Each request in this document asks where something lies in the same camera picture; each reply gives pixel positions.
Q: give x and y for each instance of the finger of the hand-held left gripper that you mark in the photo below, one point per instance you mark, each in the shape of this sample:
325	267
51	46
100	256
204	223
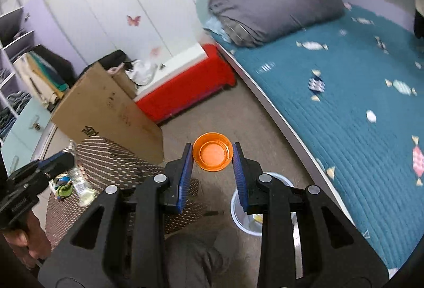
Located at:
56	160

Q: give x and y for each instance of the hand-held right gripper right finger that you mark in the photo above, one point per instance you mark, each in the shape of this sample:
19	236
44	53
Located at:
239	175

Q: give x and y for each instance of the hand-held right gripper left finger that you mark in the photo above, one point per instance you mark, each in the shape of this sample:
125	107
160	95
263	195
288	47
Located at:
185	172

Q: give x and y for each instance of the orange plastic bowl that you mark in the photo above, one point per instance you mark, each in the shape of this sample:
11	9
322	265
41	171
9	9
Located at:
212	153

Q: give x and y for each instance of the clear plastic bottle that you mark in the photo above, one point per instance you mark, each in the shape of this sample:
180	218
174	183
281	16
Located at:
81	185

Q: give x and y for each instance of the white waste bin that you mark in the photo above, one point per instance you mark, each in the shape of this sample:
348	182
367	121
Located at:
245	225

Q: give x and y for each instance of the person's left hand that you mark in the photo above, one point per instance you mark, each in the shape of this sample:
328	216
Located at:
33	241

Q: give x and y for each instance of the white curved low cabinet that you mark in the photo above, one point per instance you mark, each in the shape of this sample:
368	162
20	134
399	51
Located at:
56	142

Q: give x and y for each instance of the blue snack wrapper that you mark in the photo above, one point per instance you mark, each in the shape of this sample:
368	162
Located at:
59	180

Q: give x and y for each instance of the green crumpled wrapper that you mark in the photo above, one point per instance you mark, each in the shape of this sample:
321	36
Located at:
64	191

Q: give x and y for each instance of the pinecone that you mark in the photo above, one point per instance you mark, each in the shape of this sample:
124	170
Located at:
37	127

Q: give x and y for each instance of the teal drawer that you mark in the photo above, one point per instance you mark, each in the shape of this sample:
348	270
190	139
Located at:
23	132

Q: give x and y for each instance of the folded grey jeans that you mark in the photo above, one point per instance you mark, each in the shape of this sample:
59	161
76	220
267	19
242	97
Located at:
18	102

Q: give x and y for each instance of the large cardboard box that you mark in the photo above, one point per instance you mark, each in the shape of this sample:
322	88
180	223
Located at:
106	109

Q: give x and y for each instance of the red bench with white top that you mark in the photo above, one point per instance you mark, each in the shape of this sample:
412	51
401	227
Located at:
185	89

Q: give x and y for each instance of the cream hanging jacket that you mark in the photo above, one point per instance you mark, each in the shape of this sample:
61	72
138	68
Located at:
29	79

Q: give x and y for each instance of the green hanging garment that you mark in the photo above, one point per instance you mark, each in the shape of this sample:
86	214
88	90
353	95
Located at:
49	74

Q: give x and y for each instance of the person's grey trouser leg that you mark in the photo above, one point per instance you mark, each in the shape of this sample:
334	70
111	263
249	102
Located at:
205	261

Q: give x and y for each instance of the black hanging coat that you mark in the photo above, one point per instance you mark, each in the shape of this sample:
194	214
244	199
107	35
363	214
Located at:
56	59

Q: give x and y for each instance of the white plastic bag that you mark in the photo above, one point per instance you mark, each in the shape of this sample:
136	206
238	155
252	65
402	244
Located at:
142	72

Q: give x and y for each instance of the teal quilted bed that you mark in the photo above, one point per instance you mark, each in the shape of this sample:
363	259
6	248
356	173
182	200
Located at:
331	115

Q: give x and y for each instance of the black clothing pile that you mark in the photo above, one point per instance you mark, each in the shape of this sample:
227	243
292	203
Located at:
111	59

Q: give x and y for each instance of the lilac cubby stair shelf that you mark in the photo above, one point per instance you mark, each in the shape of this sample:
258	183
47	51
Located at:
13	52

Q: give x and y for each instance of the faint pink butterfly sticker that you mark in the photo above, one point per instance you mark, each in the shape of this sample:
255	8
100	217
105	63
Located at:
155	51

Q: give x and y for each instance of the light blue pillow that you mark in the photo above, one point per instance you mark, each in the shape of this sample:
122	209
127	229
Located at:
215	27

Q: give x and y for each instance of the grey quilt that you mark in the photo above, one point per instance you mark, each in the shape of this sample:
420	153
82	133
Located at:
275	3

